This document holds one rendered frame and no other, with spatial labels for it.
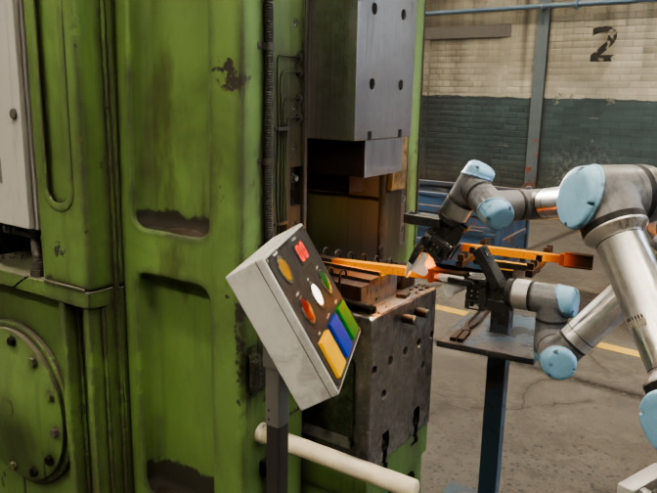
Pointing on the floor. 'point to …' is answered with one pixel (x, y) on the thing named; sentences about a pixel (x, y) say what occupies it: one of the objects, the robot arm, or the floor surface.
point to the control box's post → (277, 431)
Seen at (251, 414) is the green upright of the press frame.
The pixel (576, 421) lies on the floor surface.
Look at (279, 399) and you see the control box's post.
